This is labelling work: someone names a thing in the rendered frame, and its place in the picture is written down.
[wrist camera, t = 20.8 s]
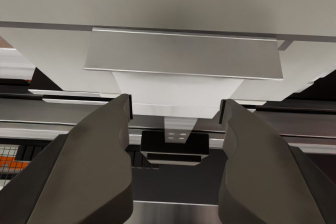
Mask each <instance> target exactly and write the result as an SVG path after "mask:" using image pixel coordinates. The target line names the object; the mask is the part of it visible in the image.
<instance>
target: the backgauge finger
mask: <svg viewBox="0 0 336 224"><path fill-rule="evenodd" d="M197 120H198V118H196V117H177V116H164V131H148V130H143V131H142V132H141V142H140V152H141V153H142V154H143V155H144V156H145V157H146V158H147V160H148V161H149V162H150V163H151V164H169V165H188V166H195V165H197V164H199V163H201V162H202V159H203V158H205V157H207V156H208V155H209V154H210V152H209V135H208V134H207V133H191V131H192V129H193V127H194V126H195V124H196V122H197Z"/></svg>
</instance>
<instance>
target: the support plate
mask: <svg viewBox="0 0 336 224"><path fill-rule="evenodd" d="M0 21H3V22H25V23H47V24H68V25H90V26H112V27H134V28H156V29H177V30H199V31H221V32H243V33H265V34H286V35H308V36H330V37H336V0H0ZM91 34H92V31H79V30H58V29H36V28H14V27H0V36H1V37H2V38H3V39H4V40H6V41H7V42H8V43H9V44H10V45H11V46H13V47H14V48H15V49H16V50H17V51H18V52H20V53H21V54H22V55H23V56H24V57H25V58H27V59H28V60H29V61H30V62H31V63H32V64H33V65H35V66H36V67H37V68H38V69H39V70H40V71H42V72H43V73H44V74H45V75H46V76H47V77H49V78H50V79H51V80H52V81H53V82H54V83H55V84H57V85H58V86H59V87H60V88H61V89H62V90H64V91H77V92H98V93H118V94H122V92H121V90H120V88H119V86H118V83H117V81H116V79H115V77H114V75H113V73H112V71H95V70H84V64H85V60H86V55H87V51H88V47H89V43H90V38H91ZM278 52H279V58H280V63H281V69H282V74H283V80H282V81H271V80H253V79H244V81H243V82H242V83H241V84H240V85H239V87H238V88H237V89H236V90H235V91H234V93H233V94H232V95H231V96H230V97H229V99H240V100H261V101H282V100H284V99H285V98H287V97H288V96H289V95H291V94H292V93H294V92H295V91H297V90H298V89H300V88H301V87H303V86H304V85H306V84H307V83H309V82H310V81H312V80H313V79H315V78H316V77H318V76H319V75H321V74H322V73H323V72H325V71H326V70H328V69H329V68H331V67H332V66H334V65H335V64H336V42H318V41H296V40H294V41H293V42H292V43H291V44H290V46H289V47H288V48H287V49H286V50H279V51H278Z"/></svg>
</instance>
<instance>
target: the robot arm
mask: <svg viewBox="0 0 336 224"><path fill-rule="evenodd" d="M130 120H133V108H132V95H131V94H127V93H123V94H121V95H119V96H118V97H116V98H114V99H113V100H111V101H109V102H108V103H106V104H104V105H103V106H101V107H99V108H98V109H96V110H95V111H93V112H92V113H90V114H89V115H87V116H86V117H85V118H83V119H82V120H81V121H80V122H79V123H78V124H76V125H75V126H74V127H73V128H72V129H71V130H70V131H69V132H68V133H67V134H59V135H58V136H57V137H56V138H55V139H54V140H53V141H52V142H50V143H49V144H48V145H47V146H46V147H45V148H44V149H43V150H42V151H41V152H40V153H39V154H38V155H37V156H36V157H35V158H34V159H33V160H32V161H31V162H29V163H28V164H27V165H26V166H25V167H24V168H23V169H22V170H21V171H20V172H19V173H18V174H17V175H16V176H15V177H14V178H13V179H12V180H11V181H9V182H8V183H7V184H6V185H5V186H4V187H3V188H2V189H1V190H0V224H123V223H124V222H126V221H127V220H128V219H129V218H130V217H131V215H132V213H133V210H134V202H133V180H132V165H131V157H130V155H129V154H128V153H127V152H126V151H125V149H126V148H127V146H128V145H129V143H130V140H129V125H128V123H129V122H130ZM219 124H221V126H222V127H223V128H224V130H225V136H224V140H223V145H222V149H223V151H224V152H225V153H226V155H227V157H228V160H227V161H226V164H225V168H224V172H223V176H222V180H221V185H220V189H219V197H218V216H219V219H220V221H221V222H222V224H336V185H335V184H334V183H333V182H332V181H331V180H330V179H329V178H328V177H327V176H326V175H325V174H324V173H323V171H322V170H321V169H320V168H319V167H318V166H317V165H316V164H315V163H314V162H313V161H312V160H311V159H310V158H309V157H308V156H307V155H306V154H305V153H304V152H303V151H302V150H301V149H300V148H299V147H297V146H291V145H289V144H288V143H287V142H286V141H285V140H284V139H283V138H282V137H281V136H280V135H279V134H278V133H277V132H276V131H275V130H274V129H273V128H272V127H271V126H270V125H268V124H267V123H266V122H265V121H263V120H262V119H260V118H259V117H258V116H256V115H255V114H253V113H252V112H250V111H249V110H248V109H246V108H245V107H243V106H242V105H240V104H239V103H237V102H236V101H235V100H233V99H230V98H228V99H221V101H220V108H219Z"/></svg>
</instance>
